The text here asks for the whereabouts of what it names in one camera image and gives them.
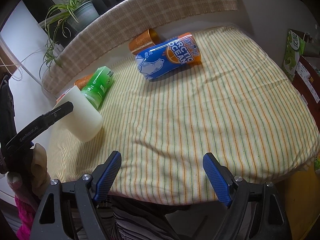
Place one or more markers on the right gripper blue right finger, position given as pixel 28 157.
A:
pixel 220 178

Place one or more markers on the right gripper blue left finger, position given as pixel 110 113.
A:
pixel 104 176

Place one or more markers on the white plastic cup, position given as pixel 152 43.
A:
pixel 84 121

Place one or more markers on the green plastic cup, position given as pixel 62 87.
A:
pixel 98 86

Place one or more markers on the copper metallic cup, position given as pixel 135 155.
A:
pixel 82 82

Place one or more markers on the orange paper cup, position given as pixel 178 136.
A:
pixel 147 39

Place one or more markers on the blue Arctic Ocean cup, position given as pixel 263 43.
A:
pixel 160 59

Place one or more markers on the gloved left hand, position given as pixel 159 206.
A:
pixel 40 177

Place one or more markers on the striped yellow table cloth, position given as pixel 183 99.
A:
pixel 236 104

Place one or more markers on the red cardboard box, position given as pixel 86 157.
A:
pixel 307 82

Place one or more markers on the green white paper bag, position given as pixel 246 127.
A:
pixel 295 46

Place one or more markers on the potted spider plant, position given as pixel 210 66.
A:
pixel 65 17

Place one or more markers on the plaid beige sill cloth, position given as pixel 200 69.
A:
pixel 120 24

